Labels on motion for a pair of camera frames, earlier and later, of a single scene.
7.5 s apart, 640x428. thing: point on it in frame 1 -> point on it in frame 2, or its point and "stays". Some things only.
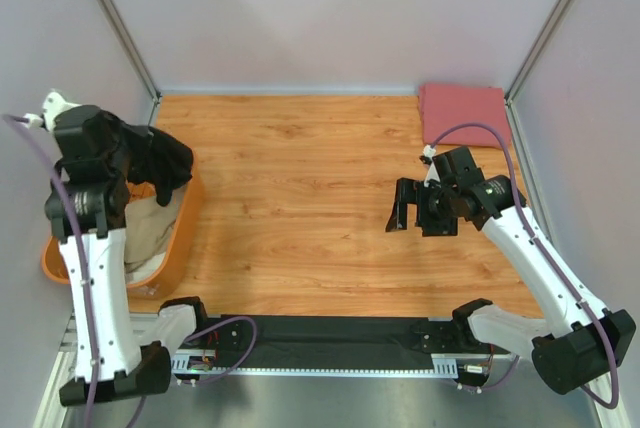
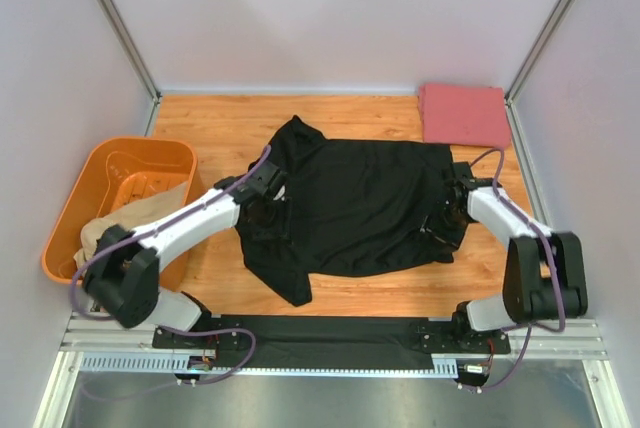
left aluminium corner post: [134, 47] stays
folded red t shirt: [444, 106] stays
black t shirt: [146, 155] -> [352, 208]
